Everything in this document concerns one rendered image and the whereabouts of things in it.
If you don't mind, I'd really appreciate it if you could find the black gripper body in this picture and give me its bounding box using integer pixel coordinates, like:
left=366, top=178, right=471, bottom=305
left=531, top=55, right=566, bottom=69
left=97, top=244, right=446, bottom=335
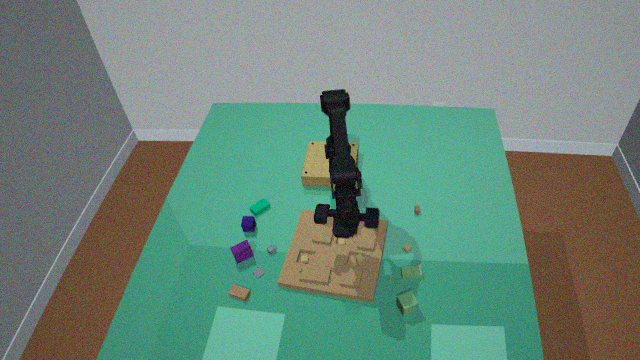
left=314, top=204, right=380, bottom=229

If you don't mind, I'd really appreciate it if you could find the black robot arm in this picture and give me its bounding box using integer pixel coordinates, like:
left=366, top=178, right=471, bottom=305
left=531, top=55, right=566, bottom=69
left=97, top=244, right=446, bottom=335
left=320, top=89, right=363, bottom=239

